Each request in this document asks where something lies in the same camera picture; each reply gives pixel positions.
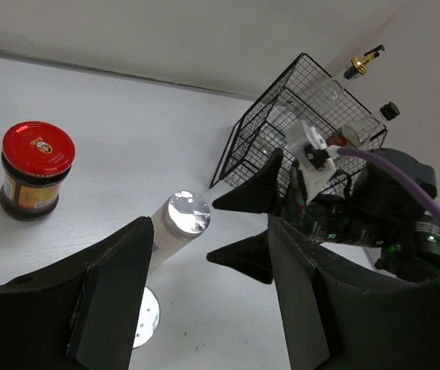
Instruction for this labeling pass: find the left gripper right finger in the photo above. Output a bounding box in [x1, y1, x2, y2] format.
[268, 217, 440, 369]

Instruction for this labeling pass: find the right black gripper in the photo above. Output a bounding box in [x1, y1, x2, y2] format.
[207, 148, 381, 284]

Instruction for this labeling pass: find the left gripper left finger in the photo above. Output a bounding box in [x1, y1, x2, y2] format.
[0, 217, 154, 369]

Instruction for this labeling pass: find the blue label shaker silver lid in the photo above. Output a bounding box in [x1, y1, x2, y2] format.
[133, 287, 161, 348]

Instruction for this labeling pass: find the white shaker silver lid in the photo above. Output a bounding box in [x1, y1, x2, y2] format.
[149, 190, 211, 274]

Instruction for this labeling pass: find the black cap sauce bottle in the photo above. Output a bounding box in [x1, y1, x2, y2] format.
[326, 102, 401, 148]

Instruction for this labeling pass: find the glass oil bottle gold spout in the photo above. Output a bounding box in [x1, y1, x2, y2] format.
[301, 44, 385, 116]

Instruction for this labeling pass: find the red lid sauce jar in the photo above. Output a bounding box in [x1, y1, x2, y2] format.
[0, 121, 76, 221]

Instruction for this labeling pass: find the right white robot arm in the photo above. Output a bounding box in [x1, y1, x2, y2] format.
[213, 149, 440, 283]

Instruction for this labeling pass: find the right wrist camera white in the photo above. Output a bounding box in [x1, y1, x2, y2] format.
[285, 119, 352, 210]

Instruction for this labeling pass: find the black wire basket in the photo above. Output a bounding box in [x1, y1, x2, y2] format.
[210, 53, 372, 192]

